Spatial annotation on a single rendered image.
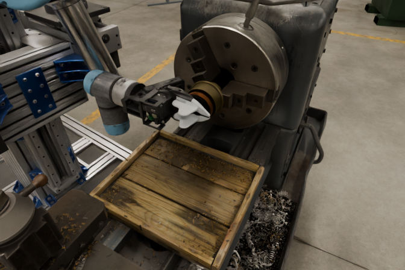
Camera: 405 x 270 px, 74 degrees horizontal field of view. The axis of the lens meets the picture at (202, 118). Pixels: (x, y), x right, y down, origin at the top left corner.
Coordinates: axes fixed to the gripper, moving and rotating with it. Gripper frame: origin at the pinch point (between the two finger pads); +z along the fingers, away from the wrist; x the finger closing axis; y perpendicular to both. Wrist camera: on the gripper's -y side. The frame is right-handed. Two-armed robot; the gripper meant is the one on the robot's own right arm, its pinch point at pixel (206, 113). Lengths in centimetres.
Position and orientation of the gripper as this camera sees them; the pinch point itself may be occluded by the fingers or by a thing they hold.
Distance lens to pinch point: 63.5
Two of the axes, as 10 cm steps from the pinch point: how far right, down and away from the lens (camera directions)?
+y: -4.9, 5.4, -6.9
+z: 8.7, 3.0, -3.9
